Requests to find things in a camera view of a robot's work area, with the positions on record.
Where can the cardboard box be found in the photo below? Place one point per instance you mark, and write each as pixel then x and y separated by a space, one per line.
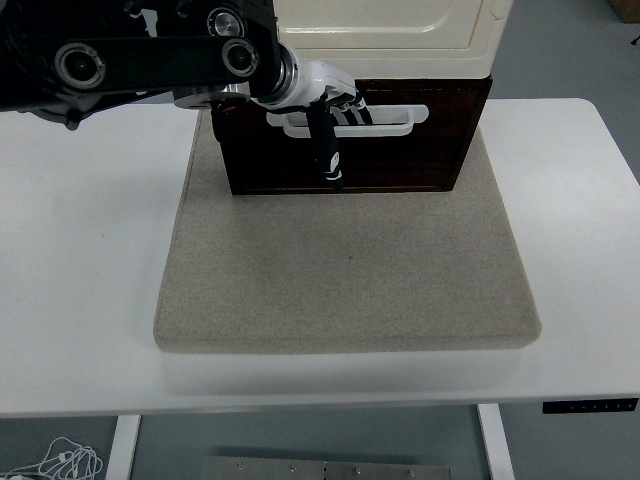
pixel 627 9

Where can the black table control panel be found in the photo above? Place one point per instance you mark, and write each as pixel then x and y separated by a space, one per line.
pixel 590 406

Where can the dark wood drawer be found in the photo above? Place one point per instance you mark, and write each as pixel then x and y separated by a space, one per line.
pixel 400 160

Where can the white table leg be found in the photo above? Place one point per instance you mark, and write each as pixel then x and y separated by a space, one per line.
pixel 496 442
pixel 122 447

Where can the cream plastic cabinet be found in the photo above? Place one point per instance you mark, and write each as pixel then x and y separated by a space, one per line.
pixel 400 60

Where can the dark wood drawer casing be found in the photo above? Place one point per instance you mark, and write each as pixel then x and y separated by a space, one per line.
pixel 482 115

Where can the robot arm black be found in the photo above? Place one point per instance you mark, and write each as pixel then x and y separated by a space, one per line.
pixel 150 55

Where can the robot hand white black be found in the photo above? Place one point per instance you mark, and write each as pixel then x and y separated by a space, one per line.
pixel 315 82

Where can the beige fabric mat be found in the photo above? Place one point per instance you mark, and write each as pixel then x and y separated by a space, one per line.
pixel 345 270

